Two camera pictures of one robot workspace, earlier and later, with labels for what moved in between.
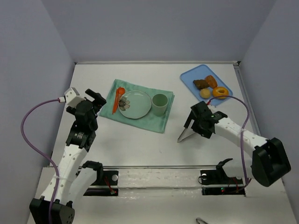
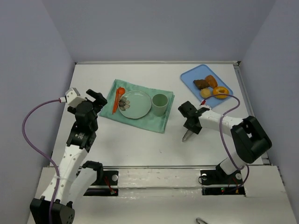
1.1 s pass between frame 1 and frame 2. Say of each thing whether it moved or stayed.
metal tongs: moved
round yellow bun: stayed
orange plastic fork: stayed
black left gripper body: stayed
